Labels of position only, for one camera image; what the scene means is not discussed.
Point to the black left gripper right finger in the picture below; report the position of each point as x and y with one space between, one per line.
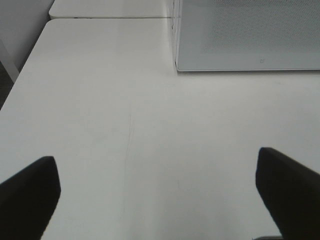
291 193

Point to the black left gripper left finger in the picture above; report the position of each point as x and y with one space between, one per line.
28 200

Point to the white microwave door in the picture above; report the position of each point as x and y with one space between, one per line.
247 35

